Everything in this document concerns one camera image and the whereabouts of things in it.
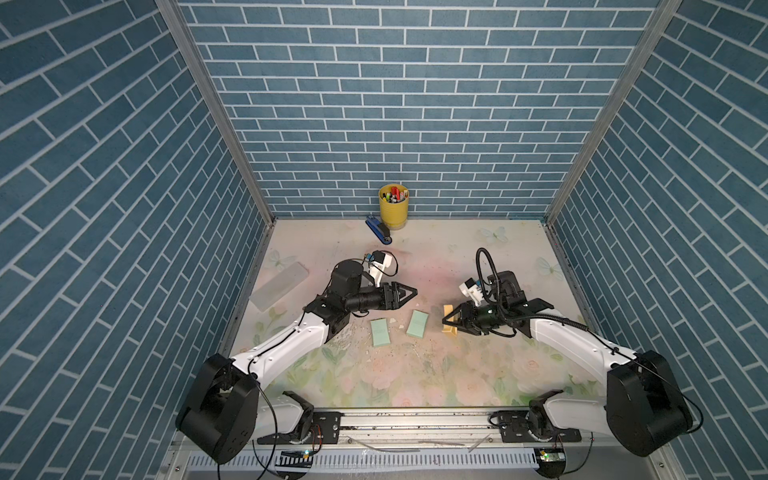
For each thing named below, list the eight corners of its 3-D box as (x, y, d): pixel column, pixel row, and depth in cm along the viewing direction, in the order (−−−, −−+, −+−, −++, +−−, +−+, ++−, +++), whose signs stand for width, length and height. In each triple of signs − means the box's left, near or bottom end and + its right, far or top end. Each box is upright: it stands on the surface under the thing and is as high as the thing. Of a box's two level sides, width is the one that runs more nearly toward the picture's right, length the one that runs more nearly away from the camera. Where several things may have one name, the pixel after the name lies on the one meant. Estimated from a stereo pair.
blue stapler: (386, 246, 114) (386, 240, 111) (365, 225, 121) (364, 218, 118) (395, 241, 116) (395, 234, 113) (374, 220, 123) (374, 213, 120)
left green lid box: (373, 347, 89) (372, 343, 87) (369, 323, 94) (369, 319, 92) (390, 344, 90) (390, 340, 88) (386, 320, 95) (385, 317, 93)
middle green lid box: (406, 334, 91) (406, 331, 90) (411, 311, 96) (411, 308, 95) (424, 339, 91) (424, 336, 89) (429, 315, 96) (429, 312, 94)
